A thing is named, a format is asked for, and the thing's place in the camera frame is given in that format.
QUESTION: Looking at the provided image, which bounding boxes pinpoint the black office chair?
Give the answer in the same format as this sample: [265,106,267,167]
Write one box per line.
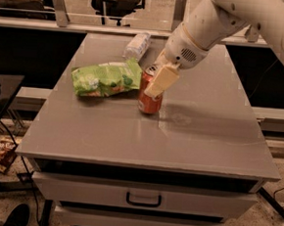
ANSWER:
[91,0,146,25]

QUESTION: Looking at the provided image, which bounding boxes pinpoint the black drawer handle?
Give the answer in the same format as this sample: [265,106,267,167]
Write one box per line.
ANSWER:
[125,193,162,208]

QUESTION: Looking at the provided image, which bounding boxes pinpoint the brown snack bag on floor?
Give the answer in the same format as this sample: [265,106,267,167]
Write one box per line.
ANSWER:
[0,138,17,174]

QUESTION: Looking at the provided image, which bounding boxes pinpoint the red coke can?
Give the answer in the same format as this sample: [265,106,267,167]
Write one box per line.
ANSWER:
[138,65,163,114]

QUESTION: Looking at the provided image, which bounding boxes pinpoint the black floor cable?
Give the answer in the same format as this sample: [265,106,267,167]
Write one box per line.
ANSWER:
[0,112,51,226]

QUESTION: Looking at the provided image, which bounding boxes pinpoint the green rice chip bag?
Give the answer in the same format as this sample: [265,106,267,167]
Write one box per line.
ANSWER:
[71,58,142,98]

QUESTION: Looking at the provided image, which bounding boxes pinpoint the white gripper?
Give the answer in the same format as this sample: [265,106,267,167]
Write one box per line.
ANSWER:
[144,23,209,98]

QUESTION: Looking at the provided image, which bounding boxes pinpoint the clear plastic water bottle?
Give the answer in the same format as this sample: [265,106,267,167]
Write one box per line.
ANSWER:
[123,32,151,61]

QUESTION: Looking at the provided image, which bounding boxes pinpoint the black side table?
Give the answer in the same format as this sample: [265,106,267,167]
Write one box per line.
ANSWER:
[0,72,26,129]

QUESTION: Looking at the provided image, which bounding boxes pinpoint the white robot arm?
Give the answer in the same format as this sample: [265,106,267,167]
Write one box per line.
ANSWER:
[145,0,284,98]

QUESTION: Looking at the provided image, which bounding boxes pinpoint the black shoe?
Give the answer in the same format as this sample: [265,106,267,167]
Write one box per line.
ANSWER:
[3,203,30,226]

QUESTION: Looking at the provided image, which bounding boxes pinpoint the grey drawer cabinet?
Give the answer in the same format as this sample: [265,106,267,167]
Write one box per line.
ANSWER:
[18,45,279,226]

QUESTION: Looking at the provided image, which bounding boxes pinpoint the metal bracket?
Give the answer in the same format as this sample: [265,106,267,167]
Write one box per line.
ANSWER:
[244,25,260,42]
[52,0,69,27]
[171,0,187,30]

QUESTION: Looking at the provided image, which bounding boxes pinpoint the right metal bracket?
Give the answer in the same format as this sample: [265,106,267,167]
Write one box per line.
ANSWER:
[244,25,260,42]

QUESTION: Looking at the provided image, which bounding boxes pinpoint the middle metal bracket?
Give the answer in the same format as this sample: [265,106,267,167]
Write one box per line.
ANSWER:
[171,0,187,30]

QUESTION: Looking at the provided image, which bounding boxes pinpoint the left metal bracket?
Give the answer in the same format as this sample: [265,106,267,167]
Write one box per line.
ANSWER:
[52,0,69,27]

